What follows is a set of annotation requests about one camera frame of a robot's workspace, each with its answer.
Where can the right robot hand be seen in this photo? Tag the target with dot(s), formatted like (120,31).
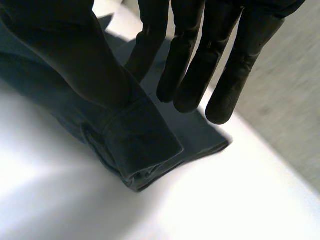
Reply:
(220,75)

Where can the beige shorts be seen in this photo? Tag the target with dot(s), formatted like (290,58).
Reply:
(142,142)

